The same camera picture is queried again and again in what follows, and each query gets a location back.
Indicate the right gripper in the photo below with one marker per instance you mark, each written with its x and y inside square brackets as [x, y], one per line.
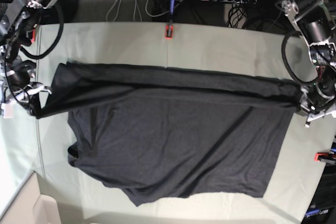
[22, 96]

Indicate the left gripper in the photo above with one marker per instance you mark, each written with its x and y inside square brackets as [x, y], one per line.
[316, 103]

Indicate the black t-shirt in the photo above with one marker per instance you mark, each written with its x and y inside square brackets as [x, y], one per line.
[156, 133]

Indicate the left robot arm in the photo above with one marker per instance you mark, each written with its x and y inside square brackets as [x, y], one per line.
[313, 21]

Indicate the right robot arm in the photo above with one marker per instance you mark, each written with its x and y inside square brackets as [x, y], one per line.
[17, 64]

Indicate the red clamp right edge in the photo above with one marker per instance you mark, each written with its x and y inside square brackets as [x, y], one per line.
[327, 158]

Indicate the green table cloth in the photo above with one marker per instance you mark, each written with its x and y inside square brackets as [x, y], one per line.
[28, 144]

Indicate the red clamp top left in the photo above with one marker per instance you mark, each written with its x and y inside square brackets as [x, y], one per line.
[32, 35]

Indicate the red clamp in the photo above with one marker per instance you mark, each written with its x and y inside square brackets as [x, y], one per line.
[169, 31]
[32, 35]

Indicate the red clamp top centre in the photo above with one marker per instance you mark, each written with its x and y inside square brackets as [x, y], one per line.
[169, 31]

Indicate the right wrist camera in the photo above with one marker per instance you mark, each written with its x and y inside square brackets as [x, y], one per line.
[7, 110]

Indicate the blue clamp handle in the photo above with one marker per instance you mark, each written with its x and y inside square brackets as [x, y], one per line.
[172, 6]

